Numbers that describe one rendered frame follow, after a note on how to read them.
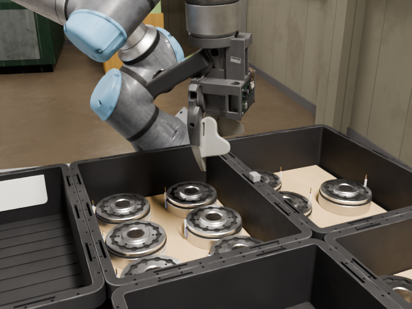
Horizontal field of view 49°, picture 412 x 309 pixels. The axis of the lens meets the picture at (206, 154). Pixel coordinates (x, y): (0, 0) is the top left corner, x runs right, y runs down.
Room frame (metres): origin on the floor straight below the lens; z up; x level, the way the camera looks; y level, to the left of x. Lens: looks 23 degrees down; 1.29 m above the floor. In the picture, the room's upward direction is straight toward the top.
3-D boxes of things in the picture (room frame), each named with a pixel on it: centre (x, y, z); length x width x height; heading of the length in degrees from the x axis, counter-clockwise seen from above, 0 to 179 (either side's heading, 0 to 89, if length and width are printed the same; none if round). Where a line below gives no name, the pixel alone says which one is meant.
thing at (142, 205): (0.75, 0.16, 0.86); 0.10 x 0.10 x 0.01
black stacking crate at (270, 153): (0.79, -0.22, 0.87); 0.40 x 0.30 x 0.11; 22
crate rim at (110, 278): (0.67, 0.05, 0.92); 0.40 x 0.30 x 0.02; 22
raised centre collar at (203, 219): (0.70, -0.01, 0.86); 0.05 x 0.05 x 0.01
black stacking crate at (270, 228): (0.67, 0.05, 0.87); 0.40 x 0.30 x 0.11; 22
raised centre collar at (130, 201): (0.75, 0.16, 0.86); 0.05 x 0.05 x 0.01
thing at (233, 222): (0.70, -0.01, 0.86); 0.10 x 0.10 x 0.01
